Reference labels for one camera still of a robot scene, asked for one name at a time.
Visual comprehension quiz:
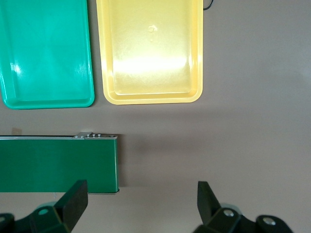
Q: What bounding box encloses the green belt mini conveyor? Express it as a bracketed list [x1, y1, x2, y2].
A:
[0, 131, 121, 195]

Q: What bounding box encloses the yellow plastic tray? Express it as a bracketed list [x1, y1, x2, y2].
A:
[96, 0, 204, 106]

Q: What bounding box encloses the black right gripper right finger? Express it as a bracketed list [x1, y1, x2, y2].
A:
[193, 181, 292, 233]

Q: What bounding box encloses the green plastic tray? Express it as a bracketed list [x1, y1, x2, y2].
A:
[0, 0, 95, 110]

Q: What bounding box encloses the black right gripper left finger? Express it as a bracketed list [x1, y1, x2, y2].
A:
[0, 179, 88, 233]

